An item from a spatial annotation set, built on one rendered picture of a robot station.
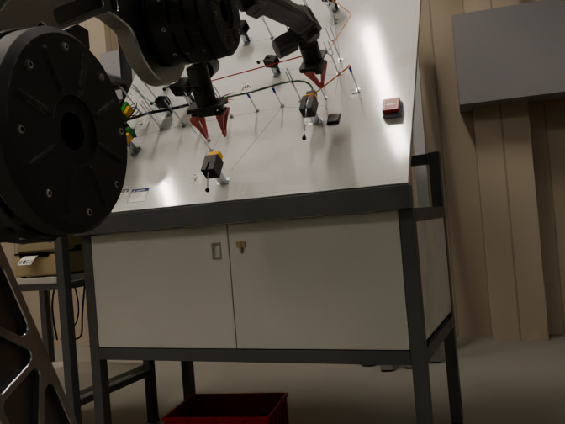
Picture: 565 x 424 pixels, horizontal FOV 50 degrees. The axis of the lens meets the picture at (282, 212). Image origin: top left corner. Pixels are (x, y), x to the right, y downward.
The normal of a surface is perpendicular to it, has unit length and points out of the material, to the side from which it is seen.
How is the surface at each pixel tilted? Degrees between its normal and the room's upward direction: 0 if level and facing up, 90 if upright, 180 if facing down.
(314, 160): 54
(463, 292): 90
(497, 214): 90
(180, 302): 90
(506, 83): 90
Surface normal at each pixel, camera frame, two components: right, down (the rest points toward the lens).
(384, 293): -0.39, 0.02
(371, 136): -0.37, -0.57
